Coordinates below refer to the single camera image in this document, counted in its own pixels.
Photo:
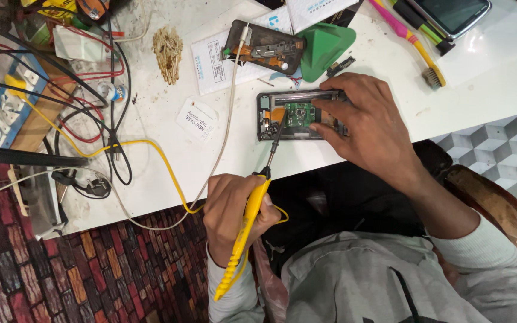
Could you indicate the person's left hand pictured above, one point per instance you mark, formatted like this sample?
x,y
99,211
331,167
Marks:
x,y
225,211

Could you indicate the person's right hand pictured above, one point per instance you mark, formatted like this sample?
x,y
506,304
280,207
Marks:
x,y
375,130

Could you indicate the yellow soldering iron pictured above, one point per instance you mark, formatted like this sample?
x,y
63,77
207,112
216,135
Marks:
x,y
246,229

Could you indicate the phone with circuit board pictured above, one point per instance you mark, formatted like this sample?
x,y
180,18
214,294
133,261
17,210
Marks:
x,y
299,114

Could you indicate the small black circuit part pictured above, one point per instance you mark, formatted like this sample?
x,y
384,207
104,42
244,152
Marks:
x,y
340,66

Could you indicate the pink plastic bag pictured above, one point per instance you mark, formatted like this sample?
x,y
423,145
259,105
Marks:
x,y
269,278

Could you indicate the green triangular plastic tool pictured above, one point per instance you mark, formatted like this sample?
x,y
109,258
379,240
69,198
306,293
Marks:
x,y
326,49

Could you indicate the white paper label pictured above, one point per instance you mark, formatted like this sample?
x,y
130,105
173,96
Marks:
x,y
196,120

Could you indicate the pink and yellow brush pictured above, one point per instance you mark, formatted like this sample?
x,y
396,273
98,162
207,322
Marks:
x,y
413,42

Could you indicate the green and black marker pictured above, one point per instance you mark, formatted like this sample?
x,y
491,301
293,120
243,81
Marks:
x,y
424,27

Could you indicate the dark disassembled phone back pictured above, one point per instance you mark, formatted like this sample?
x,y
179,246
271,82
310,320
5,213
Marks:
x,y
265,45

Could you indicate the silver phone with dark screen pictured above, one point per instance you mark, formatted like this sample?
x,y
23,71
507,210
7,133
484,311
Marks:
x,y
453,13

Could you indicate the white bubble envelope with label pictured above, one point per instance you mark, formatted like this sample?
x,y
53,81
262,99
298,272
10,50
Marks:
x,y
209,67

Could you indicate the wooden chair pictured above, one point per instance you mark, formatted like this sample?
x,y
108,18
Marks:
x,y
501,211

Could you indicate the person's grey hoodie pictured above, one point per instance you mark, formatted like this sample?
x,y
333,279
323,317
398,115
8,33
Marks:
x,y
366,282

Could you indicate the small white and blue tube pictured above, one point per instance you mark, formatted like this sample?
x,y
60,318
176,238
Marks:
x,y
112,92

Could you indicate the tan brass wool tuft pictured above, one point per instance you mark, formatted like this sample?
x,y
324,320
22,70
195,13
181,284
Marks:
x,y
168,54

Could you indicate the wooden board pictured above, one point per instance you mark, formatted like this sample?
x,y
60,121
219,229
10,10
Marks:
x,y
45,116

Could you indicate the black bar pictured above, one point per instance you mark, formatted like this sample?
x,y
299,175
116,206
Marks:
x,y
25,157

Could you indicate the white adapter box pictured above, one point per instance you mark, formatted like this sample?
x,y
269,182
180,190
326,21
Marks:
x,y
79,45

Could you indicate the blue power strip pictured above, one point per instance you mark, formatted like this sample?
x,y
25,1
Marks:
x,y
11,107

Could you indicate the orange and black tool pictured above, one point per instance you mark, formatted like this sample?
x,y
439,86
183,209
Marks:
x,y
92,10

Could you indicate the yellow packet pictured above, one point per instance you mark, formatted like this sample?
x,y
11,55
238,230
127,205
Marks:
x,y
54,8

